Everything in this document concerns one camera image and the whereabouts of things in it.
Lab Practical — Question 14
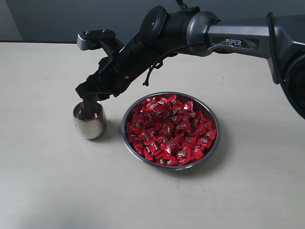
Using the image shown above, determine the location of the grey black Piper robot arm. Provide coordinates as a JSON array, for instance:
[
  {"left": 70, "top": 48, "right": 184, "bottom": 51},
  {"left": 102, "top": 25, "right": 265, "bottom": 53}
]
[{"left": 76, "top": 4, "right": 305, "bottom": 116}]

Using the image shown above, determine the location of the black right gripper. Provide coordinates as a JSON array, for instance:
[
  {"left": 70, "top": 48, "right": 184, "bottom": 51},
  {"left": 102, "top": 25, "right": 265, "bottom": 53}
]
[{"left": 75, "top": 35, "right": 171, "bottom": 114}]

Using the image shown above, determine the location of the stainless steel cup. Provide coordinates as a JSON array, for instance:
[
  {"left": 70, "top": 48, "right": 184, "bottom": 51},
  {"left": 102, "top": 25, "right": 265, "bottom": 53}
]
[{"left": 73, "top": 102, "right": 108, "bottom": 140}]

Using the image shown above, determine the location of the stainless steel bowl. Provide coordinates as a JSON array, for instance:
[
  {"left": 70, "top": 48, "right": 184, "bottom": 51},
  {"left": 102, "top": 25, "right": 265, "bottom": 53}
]
[{"left": 121, "top": 92, "right": 220, "bottom": 170}]

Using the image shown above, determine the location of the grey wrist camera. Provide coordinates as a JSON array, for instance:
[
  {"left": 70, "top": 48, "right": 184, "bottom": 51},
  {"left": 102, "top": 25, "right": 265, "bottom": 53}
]
[{"left": 77, "top": 29, "right": 116, "bottom": 51}]

